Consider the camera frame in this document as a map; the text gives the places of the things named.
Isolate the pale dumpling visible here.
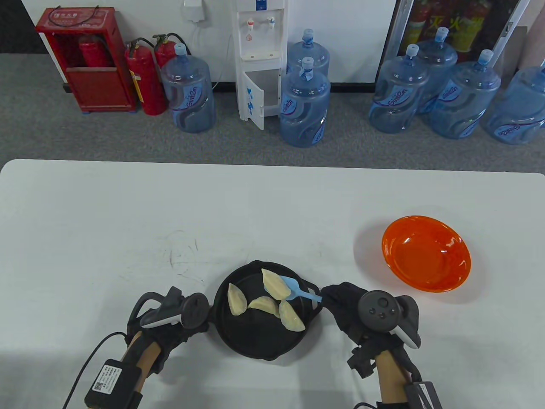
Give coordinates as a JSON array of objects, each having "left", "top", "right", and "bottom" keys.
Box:
[
  {"left": 227, "top": 283, "right": 248, "bottom": 316},
  {"left": 279, "top": 300, "right": 306, "bottom": 332},
  {"left": 261, "top": 268, "right": 292, "bottom": 300},
  {"left": 248, "top": 296, "right": 280, "bottom": 318}
]

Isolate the framed glass panel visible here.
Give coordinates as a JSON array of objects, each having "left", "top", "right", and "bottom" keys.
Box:
[{"left": 375, "top": 0, "right": 533, "bottom": 84}]

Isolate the blue water jug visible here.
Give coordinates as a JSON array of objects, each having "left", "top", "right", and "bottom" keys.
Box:
[
  {"left": 287, "top": 29, "right": 331, "bottom": 77},
  {"left": 482, "top": 60, "right": 545, "bottom": 145},
  {"left": 369, "top": 44, "right": 430, "bottom": 134},
  {"left": 429, "top": 49, "right": 502, "bottom": 140},
  {"left": 279, "top": 56, "right": 332, "bottom": 148},
  {"left": 415, "top": 27, "right": 459, "bottom": 115},
  {"left": 160, "top": 43, "right": 216, "bottom": 134}
]

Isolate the orange plastic bowl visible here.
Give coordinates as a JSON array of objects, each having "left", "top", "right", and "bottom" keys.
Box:
[{"left": 382, "top": 216, "right": 472, "bottom": 293}]

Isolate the person's right forearm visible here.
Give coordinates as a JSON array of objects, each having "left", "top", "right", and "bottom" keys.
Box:
[{"left": 375, "top": 351, "right": 409, "bottom": 403}]

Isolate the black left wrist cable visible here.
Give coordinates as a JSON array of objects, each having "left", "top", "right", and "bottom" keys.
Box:
[{"left": 63, "top": 332, "right": 128, "bottom": 409}]

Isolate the blue dessert shovel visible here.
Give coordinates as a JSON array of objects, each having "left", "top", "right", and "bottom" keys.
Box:
[{"left": 279, "top": 276, "right": 323, "bottom": 305}]

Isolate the red fire extinguisher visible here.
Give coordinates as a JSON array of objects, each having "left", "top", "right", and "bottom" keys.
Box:
[
  {"left": 78, "top": 35, "right": 115, "bottom": 69},
  {"left": 124, "top": 37, "right": 167, "bottom": 116},
  {"left": 152, "top": 33, "right": 192, "bottom": 69}
]

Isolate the red fire extinguisher cabinet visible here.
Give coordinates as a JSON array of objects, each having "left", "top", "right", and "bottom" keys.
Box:
[{"left": 35, "top": 6, "right": 139, "bottom": 114}]

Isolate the white wall box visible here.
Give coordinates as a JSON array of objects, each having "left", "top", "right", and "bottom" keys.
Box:
[{"left": 183, "top": 0, "right": 207, "bottom": 23}]

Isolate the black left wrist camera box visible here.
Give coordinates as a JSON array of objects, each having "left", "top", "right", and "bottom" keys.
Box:
[{"left": 84, "top": 359, "right": 143, "bottom": 409}]

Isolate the person's left hand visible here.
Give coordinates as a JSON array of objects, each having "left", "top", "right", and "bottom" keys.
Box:
[{"left": 126, "top": 322, "right": 211, "bottom": 375}]

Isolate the black frying pan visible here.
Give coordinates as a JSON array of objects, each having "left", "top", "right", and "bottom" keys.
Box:
[{"left": 212, "top": 261, "right": 323, "bottom": 362}]

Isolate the grey right hand controller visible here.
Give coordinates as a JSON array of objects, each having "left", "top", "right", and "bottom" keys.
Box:
[{"left": 358, "top": 291, "right": 422, "bottom": 350}]

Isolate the white water dispenser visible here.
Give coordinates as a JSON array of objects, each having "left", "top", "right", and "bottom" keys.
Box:
[{"left": 235, "top": 0, "right": 289, "bottom": 131}]

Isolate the grey left hand controller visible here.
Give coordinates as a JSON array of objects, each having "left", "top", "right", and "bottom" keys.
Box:
[{"left": 127, "top": 286, "right": 211, "bottom": 339}]

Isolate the person's left forearm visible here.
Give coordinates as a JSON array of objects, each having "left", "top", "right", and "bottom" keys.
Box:
[{"left": 121, "top": 332, "right": 160, "bottom": 384}]

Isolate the pale pink panel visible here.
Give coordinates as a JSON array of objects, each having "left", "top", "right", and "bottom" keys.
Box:
[{"left": 517, "top": 17, "right": 545, "bottom": 71}]

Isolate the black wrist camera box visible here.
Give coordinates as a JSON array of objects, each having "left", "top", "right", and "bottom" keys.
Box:
[
  {"left": 84, "top": 359, "right": 143, "bottom": 409},
  {"left": 402, "top": 381, "right": 443, "bottom": 409}
]

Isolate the grey hand controller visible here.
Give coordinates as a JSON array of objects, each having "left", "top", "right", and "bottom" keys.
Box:
[
  {"left": 127, "top": 286, "right": 211, "bottom": 339},
  {"left": 358, "top": 291, "right": 422, "bottom": 350}
]

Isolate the person's right hand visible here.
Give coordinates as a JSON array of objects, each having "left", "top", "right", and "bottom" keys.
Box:
[{"left": 321, "top": 282, "right": 422, "bottom": 380}]

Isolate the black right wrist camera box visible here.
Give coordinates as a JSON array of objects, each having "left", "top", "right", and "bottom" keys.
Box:
[{"left": 402, "top": 381, "right": 443, "bottom": 409}]

